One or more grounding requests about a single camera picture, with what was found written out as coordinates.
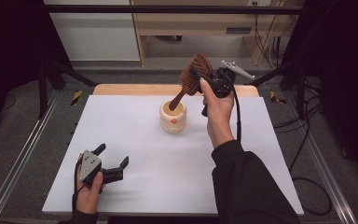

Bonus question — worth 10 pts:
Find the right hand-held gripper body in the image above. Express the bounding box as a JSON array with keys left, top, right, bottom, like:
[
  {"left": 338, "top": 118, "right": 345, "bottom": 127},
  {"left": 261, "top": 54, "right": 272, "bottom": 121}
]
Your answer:
[{"left": 210, "top": 60, "right": 256, "bottom": 98}]

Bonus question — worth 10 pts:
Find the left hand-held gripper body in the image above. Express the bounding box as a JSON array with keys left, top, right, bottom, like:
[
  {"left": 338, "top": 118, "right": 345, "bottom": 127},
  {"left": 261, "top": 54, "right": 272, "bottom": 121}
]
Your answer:
[{"left": 79, "top": 149, "right": 125, "bottom": 188}]

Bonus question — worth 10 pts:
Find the brown wooden hairbrush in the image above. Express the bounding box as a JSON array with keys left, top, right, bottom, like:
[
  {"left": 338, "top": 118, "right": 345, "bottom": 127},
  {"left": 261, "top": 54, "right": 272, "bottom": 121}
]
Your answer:
[{"left": 168, "top": 53, "right": 213, "bottom": 112}]

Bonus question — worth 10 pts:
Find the cream ringed cup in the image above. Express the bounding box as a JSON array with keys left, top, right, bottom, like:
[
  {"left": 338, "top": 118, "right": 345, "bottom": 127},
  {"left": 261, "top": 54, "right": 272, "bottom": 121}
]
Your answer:
[{"left": 159, "top": 100, "right": 188, "bottom": 134}]

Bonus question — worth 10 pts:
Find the person's left hand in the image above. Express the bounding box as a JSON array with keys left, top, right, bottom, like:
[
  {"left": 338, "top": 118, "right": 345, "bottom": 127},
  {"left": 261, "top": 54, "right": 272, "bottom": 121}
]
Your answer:
[{"left": 76, "top": 170, "right": 105, "bottom": 215}]

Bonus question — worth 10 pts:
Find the person's right hand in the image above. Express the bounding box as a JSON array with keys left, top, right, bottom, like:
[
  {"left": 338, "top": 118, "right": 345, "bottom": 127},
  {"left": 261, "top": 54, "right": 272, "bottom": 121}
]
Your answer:
[{"left": 199, "top": 77, "right": 236, "bottom": 150}]

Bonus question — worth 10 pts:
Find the light wooden desk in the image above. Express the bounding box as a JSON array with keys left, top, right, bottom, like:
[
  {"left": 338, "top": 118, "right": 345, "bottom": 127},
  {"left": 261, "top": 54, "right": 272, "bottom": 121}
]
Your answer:
[{"left": 131, "top": 0, "right": 306, "bottom": 67}]

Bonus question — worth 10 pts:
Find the yellow black tape mark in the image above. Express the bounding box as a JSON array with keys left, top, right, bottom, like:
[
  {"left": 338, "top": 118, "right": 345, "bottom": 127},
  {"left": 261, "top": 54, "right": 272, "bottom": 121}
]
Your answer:
[
  {"left": 269, "top": 91, "right": 287, "bottom": 105},
  {"left": 70, "top": 90, "right": 84, "bottom": 106}
]

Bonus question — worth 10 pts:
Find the white cabinet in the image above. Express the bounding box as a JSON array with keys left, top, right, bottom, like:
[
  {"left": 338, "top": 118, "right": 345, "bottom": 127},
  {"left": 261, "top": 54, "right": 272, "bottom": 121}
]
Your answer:
[{"left": 43, "top": 0, "right": 141, "bottom": 62}]

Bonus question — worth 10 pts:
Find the black curtain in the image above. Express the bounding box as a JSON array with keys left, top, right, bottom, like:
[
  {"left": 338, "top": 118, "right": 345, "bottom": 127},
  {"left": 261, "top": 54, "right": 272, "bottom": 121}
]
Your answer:
[
  {"left": 281, "top": 0, "right": 358, "bottom": 188},
  {"left": 0, "top": 0, "right": 73, "bottom": 132}
]

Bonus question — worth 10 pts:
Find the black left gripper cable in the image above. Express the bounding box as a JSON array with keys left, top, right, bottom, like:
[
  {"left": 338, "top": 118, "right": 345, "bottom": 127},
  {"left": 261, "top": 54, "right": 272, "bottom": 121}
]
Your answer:
[{"left": 71, "top": 156, "right": 84, "bottom": 213}]

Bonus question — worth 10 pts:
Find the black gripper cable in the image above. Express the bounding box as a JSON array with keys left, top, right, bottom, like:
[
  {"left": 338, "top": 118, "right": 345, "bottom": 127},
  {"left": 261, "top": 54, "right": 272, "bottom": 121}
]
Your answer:
[
  {"left": 231, "top": 87, "right": 243, "bottom": 145},
  {"left": 71, "top": 156, "right": 84, "bottom": 213}
]

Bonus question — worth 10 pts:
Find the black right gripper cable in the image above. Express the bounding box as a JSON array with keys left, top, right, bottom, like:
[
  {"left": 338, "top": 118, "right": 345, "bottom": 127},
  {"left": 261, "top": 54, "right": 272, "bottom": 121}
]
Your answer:
[{"left": 231, "top": 87, "right": 243, "bottom": 145}]

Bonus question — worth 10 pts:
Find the aluminium floor rail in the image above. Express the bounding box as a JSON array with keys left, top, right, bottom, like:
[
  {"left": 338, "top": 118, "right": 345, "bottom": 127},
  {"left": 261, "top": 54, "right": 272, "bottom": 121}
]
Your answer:
[
  {"left": 304, "top": 133, "right": 358, "bottom": 224},
  {"left": 0, "top": 90, "right": 61, "bottom": 224}
]

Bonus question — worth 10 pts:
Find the black horizontal frame bar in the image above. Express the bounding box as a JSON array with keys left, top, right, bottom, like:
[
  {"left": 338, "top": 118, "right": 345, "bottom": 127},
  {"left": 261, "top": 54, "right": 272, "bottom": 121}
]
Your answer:
[{"left": 43, "top": 4, "right": 310, "bottom": 15}]

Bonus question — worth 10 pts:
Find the black floor cable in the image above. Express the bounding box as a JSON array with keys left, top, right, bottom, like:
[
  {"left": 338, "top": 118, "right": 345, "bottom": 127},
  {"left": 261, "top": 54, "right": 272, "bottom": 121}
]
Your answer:
[{"left": 288, "top": 102, "right": 334, "bottom": 217}]

